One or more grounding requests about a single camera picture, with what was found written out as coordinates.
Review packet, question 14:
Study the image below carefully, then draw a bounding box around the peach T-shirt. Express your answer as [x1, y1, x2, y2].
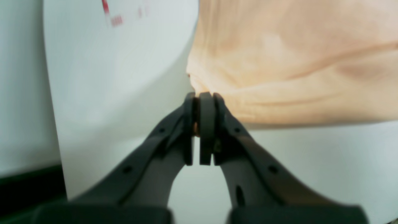
[187, 0, 398, 126]

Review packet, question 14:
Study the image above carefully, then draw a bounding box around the red tape marking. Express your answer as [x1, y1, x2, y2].
[101, 0, 150, 28]

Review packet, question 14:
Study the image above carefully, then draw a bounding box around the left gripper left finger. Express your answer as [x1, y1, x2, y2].
[31, 93, 196, 224]

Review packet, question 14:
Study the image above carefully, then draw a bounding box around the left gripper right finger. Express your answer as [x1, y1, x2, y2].
[199, 92, 368, 224]

